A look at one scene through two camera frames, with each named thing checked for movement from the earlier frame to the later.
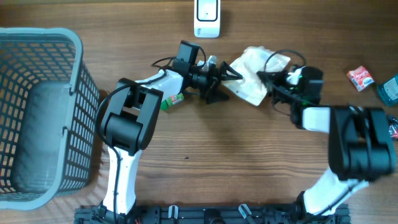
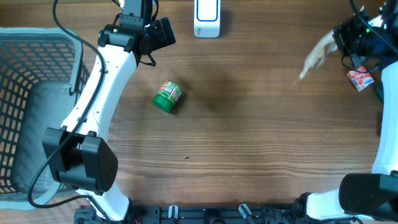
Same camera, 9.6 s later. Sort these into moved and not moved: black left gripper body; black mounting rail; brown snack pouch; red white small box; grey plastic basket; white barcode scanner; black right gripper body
Moved: brown snack pouch; black right gripper body; black left gripper body
Not moved: red white small box; white barcode scanner; black mounting rail; grey plastic basket
